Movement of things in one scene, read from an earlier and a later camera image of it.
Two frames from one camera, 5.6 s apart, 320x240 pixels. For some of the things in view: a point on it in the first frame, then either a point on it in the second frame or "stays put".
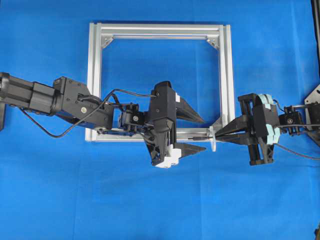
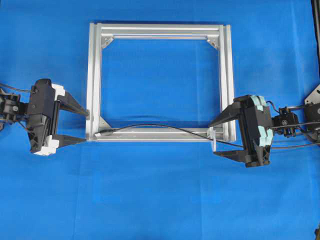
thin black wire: x=204 y=138 -> x=117 y=129
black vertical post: x=315 y=8 stays put
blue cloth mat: x=64 y=187 stays put
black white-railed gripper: x=161 y=136 -> x=41 y=116
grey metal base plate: x=313 y=98 stays put
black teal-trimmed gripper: x=265 y=118 -> x=256 y=129
